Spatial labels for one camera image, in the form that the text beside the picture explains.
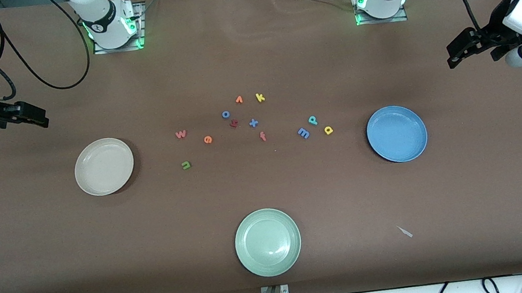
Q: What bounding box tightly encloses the beige brown round plate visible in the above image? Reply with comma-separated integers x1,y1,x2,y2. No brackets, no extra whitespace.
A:
70,134,139,199

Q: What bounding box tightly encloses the blue round plate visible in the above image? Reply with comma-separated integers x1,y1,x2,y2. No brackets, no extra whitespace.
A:
363,101,431,167

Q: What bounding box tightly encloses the small white paper scrap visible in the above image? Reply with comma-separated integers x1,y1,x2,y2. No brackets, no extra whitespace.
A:
396,223,414,240

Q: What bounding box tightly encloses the green round plate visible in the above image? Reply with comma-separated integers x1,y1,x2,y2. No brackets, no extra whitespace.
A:
230,204,306,282

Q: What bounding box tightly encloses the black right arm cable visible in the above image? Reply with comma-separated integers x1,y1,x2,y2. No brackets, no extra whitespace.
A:
0,0,95,99

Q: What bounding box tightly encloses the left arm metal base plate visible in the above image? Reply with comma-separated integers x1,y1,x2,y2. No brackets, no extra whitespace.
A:
351,0,409,28

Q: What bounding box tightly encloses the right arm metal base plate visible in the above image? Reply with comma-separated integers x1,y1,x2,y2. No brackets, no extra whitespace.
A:
88,2,149,56

